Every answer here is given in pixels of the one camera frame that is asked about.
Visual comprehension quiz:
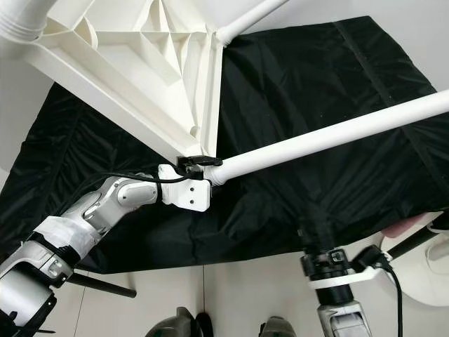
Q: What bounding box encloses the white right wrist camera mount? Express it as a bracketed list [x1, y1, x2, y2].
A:
[309, 249, 394, 290]

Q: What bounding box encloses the grey left robot foot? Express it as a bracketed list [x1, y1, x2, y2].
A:
[146, 307, 211, 337]

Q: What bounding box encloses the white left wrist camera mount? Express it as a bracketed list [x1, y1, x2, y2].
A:
[158, 164, 213, 211]

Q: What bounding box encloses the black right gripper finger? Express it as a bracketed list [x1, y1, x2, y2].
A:
[321, 207, 344, 252]
[298, 216, 320, 253]

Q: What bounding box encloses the grey robot foot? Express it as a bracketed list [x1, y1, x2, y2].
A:
[258, 317, 299, 337]
[146, 307, 211, 337]

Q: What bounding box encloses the white plastic table top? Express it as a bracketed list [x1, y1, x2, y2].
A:
[28, 0, 225, 159]

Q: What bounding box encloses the black cloth table cover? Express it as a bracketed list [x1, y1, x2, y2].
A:
[0, 15, 449, 275]

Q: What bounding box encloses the pink table top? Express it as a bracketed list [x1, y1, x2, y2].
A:
[386, 216, 436, 238]

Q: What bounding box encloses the white pedestal fan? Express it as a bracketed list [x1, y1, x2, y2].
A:
[379, 228, 449, 308]

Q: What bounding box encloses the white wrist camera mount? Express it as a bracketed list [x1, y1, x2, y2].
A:
[309, 249, 394, 290]
[158, 164, 213, 211]

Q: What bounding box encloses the grey right robot foot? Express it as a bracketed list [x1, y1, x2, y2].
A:
[258, 317, 299, 337]

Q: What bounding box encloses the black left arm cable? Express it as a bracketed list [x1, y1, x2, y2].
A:
[70, 171, 190, 211]

